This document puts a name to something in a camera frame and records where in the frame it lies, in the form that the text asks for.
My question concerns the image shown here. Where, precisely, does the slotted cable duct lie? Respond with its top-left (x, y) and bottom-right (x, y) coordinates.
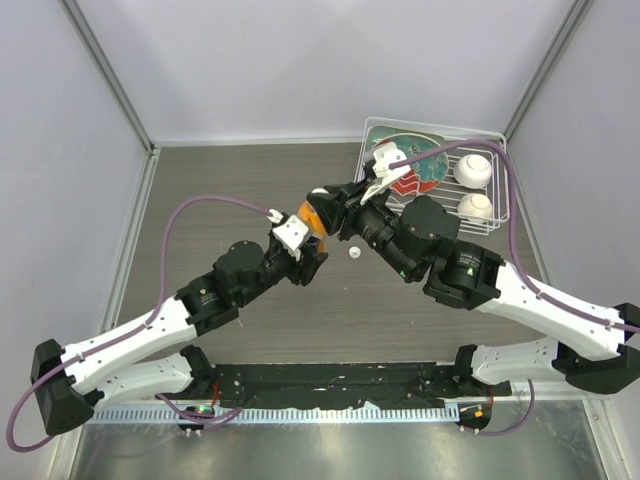
top-left (89, 403), bottom-right (459, 425)

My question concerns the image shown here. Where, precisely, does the white wire dish rack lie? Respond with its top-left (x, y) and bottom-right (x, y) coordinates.
top-left (354, 117), bottom-right (510, 236)

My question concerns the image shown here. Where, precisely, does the orange juice bottle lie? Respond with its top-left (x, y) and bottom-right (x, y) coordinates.
top-left (297, 201), bottom-right (328, 252)

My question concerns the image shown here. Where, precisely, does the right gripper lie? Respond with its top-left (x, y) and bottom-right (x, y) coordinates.
top-left (305, 181), bottom-right (413, 283)

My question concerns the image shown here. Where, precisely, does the upper white bowl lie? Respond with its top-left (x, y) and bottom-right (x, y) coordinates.
top-left (453, 154), bottom-right (493, 190)

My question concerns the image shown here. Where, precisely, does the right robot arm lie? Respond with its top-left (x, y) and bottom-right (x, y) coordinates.
top-left (307, 182), bottom-right (639, 395)

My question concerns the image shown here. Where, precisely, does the red and teal plate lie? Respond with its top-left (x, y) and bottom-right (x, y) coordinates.
top-left (365, 125), bottom-right (449, 196)

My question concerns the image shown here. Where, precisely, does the white bowl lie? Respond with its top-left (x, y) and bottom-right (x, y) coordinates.
top-left (457, 193), bottom-right (493, 223)
top-left (453, 154), bottom-right (493, 190)

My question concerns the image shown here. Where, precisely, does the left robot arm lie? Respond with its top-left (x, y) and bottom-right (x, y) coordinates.
top-left (31, 237), bottom-right (328, 436)

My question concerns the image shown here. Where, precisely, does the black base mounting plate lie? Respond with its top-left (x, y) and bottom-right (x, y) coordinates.
top-left (154, 362), bottom-right (511, 411)

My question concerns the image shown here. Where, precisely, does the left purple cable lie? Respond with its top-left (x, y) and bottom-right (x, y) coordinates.
top-left (5, 195), bottom-right (276, 451)

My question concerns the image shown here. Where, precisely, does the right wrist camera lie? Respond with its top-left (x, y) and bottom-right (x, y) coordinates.
top-left (360, 142), bottom-right (411, 205)

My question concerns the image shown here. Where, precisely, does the lower white bowl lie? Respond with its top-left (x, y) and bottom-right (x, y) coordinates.
top-left (457, 193), bottom-right (493, 223)

